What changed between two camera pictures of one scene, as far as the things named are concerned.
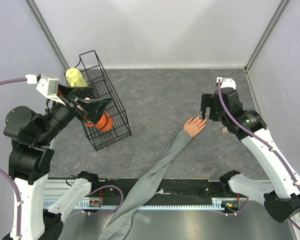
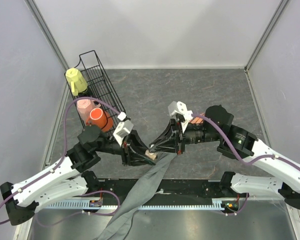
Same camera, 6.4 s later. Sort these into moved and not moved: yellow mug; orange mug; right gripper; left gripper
Moved: right gripper; left gripper
Not moved: yellow mug; orange mug
